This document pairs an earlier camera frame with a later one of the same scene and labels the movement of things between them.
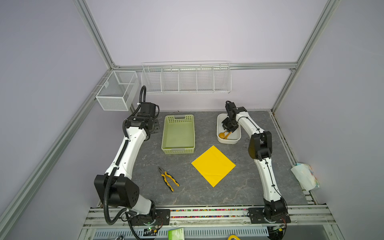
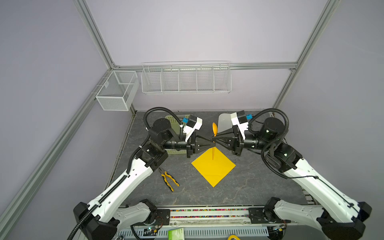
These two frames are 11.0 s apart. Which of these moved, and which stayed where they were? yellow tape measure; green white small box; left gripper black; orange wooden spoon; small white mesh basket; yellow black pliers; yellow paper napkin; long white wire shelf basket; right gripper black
Moved: left gripper black; right gripper black; orange wooden spoon
Stayed: small white mesh basket; yellow black pliers; yellow paper napkin; green white small box; long white wire shelf basket; yellow tape measure
